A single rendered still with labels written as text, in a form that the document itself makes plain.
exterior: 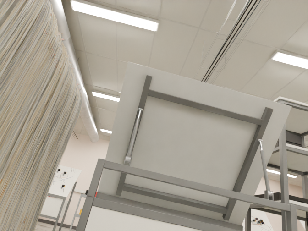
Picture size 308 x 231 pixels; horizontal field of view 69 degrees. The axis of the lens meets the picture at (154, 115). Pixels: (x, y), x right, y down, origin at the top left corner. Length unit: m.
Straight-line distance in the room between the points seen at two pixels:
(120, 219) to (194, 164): 0.73
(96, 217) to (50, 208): 4.94
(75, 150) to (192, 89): 8.09
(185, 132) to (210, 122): 0.19
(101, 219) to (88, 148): 8.12
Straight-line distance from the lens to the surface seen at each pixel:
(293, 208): 1.63
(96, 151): 9.26
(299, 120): 2.44
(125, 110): 1.59
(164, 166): 1.73
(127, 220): 1.27
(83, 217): 1.27
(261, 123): 1.74
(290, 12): 3.39
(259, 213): 7.42
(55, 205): 6.16
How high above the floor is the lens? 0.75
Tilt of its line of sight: 25 degrees up
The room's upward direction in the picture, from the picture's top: 13 degrees clockwise
